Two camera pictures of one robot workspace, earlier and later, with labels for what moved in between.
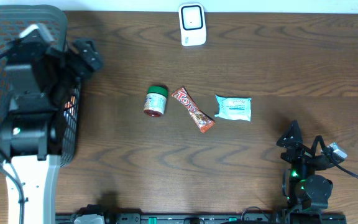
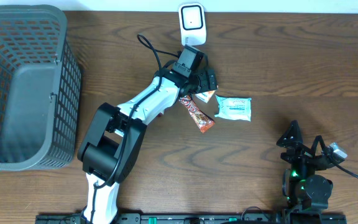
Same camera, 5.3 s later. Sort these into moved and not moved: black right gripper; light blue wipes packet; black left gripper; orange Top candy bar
Moved: black left gripper
Not moved: orange Top candy bar; light blue wipes packet; black right gripper
